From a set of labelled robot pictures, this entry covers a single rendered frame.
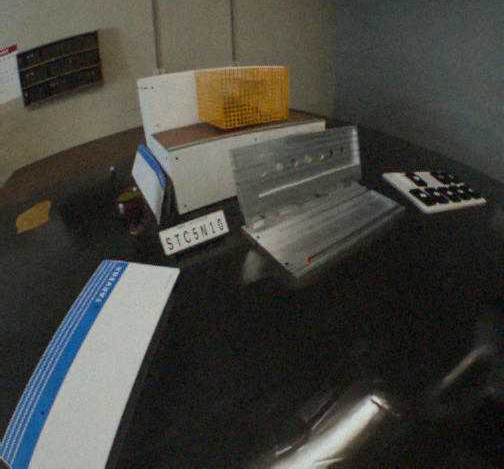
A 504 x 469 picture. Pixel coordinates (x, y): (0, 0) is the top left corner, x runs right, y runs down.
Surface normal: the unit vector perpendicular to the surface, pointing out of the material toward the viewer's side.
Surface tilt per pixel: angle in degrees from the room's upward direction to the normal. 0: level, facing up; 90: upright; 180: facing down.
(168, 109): 90
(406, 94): 90
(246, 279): 0
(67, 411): 0
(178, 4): 90
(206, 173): 90
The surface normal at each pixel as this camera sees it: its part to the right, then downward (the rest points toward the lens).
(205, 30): 0.57, 0.44
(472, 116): -0.82, 0.34
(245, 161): 0.51, 0.22
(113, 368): -0.03, -0.83
